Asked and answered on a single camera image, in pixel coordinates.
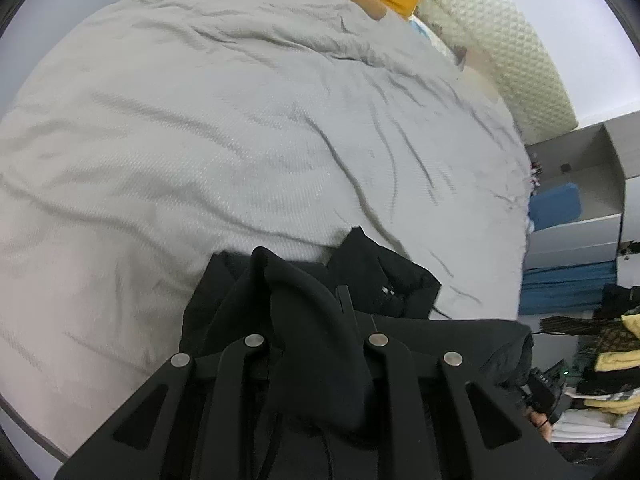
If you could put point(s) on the black puffer jacket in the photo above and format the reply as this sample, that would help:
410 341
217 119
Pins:
310 310

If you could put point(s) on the blue curtain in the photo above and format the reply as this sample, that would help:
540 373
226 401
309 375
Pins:
565 287

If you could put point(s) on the yellow hanging garment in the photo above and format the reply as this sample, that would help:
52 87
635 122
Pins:
617 360

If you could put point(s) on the white hanging garments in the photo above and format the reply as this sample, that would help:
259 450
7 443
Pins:
590 422

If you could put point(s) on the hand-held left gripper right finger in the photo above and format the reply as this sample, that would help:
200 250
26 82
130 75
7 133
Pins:
395 362

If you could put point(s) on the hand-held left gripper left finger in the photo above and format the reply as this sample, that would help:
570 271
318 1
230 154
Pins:
235 362

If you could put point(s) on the beige pillow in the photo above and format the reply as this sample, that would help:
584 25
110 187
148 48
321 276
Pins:
477 72

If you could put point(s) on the light blue pillow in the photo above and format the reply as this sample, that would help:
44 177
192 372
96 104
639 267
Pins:
430 35

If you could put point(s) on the group of small cosmetic bottles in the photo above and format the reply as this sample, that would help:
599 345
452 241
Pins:
534 177

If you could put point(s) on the blue padded chair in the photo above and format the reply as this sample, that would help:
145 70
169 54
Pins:
555 207

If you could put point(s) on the cream padded headboard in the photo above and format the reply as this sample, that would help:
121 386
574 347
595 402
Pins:
500 50

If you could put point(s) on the bed with grey duvet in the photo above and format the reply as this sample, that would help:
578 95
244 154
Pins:
200 135

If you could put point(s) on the grey wardrobe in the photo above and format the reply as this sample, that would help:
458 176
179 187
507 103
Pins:
575 247

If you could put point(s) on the person's right hand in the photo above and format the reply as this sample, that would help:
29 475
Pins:
541 422

